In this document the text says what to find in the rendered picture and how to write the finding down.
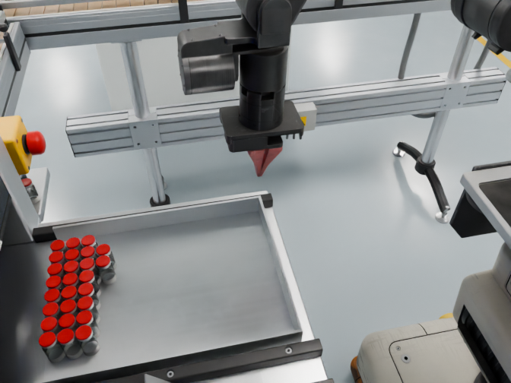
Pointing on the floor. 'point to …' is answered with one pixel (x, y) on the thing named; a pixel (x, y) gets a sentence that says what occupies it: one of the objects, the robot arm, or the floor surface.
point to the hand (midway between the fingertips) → (258, 169)
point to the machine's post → (20, 200)
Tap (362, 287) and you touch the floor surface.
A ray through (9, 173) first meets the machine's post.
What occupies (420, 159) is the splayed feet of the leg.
